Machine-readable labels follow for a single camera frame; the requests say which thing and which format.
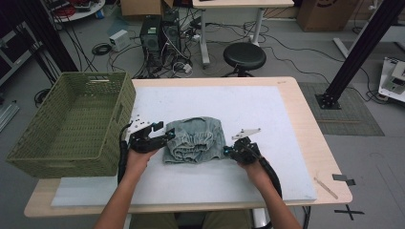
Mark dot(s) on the white power adapter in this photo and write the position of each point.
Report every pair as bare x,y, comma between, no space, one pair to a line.
187,68

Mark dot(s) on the person's right hand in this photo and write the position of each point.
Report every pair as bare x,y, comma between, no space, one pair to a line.
254,176

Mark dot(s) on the black round stool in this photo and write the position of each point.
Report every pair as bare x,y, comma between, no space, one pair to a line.
244,55

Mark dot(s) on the white-legged wooden desk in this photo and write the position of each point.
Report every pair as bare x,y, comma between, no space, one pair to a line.
242,3

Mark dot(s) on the white box device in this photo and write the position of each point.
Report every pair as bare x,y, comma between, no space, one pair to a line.
119,39

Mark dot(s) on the open-sided computer tower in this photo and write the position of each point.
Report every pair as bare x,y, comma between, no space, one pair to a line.
172,35

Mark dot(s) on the silver metal rails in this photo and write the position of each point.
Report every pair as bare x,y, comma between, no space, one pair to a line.
7,116

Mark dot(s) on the light blue denim shorts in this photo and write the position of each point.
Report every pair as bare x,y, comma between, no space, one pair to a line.
194,143

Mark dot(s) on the black metal frame post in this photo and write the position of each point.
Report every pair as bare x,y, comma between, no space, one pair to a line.
359,51
54,44

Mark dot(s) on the black tape strip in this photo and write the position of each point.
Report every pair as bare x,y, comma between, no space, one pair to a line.
342,178

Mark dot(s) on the white machine housing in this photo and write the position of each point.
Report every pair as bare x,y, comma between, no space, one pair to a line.
393,79

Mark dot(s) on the green woven basket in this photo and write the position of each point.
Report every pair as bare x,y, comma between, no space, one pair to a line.
79,127

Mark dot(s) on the round white table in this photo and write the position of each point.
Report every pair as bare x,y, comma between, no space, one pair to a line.
92,11

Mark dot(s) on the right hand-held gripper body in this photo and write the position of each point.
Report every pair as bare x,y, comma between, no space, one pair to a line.
246,151

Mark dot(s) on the black tape cross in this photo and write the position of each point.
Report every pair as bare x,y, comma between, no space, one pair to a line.
349,212

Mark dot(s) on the grey floor mat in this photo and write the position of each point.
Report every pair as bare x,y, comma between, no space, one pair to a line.
347,114

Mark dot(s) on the small cardboard box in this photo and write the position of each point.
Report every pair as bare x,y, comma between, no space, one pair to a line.
140,8

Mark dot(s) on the thin wooden stick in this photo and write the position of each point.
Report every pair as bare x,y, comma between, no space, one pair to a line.
326,188

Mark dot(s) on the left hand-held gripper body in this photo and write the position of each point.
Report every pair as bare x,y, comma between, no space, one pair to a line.
143,141

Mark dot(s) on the white foam mat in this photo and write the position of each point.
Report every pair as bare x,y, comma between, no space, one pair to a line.
197,187

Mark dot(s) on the person's khaki trousers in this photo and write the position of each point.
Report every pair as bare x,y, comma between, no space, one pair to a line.
149,221

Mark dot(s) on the large cardboard box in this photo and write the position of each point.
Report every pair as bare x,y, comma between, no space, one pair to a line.
324,16

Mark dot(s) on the light wooden table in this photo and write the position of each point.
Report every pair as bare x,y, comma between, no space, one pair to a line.
312,127

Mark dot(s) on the grey metal rack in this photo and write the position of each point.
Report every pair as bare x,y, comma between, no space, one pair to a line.
16,54

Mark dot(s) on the person's left hand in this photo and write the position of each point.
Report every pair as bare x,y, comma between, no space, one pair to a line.
138,163

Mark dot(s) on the black computer tower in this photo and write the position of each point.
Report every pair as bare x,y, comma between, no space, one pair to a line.
150,38

